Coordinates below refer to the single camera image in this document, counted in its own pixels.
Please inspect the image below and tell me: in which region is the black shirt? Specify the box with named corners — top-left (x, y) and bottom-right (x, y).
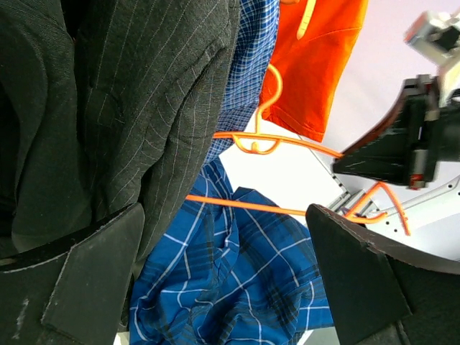
top-left (1, 1), bottom-right (88, 252)

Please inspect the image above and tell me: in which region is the light blue checked shirt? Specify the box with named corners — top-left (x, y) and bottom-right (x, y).
top-left (204, 0), bottom-right (281, 165)

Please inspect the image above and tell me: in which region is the dark pinstripe shirt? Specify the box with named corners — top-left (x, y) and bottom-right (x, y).
top-left (59, 1), bottom-right (239, 261)

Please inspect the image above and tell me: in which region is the orange t-shirt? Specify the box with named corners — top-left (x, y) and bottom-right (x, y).
top-left (262, 0), bottom-right (368, 142)

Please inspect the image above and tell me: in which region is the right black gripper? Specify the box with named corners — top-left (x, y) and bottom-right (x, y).
top-left (332, 74), bottom-right (440, 189)

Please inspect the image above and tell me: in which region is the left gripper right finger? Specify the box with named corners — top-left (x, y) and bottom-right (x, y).
top-left (306, 204), bottom-right (459, 345)

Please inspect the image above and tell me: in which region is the orange hanger of plaid shirt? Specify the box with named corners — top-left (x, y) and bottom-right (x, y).
top-left (280, 0), bottom-right (316, 40)

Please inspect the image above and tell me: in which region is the dark blue plaid shirt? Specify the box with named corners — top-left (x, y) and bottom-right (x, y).
top-left (128, 159), bottom-right (335, 345)

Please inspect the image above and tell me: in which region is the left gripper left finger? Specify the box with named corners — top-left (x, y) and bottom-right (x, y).
top-left (1, 203), bottom-right (144, 345)

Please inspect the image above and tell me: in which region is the orange hanger of blue shirt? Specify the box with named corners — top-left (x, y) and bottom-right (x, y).
top-left (185, 65), bottom-right (411, 236)

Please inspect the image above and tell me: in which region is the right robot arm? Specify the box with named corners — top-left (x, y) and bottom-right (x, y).
top-left (332, 75), bottom-right (459, 261)

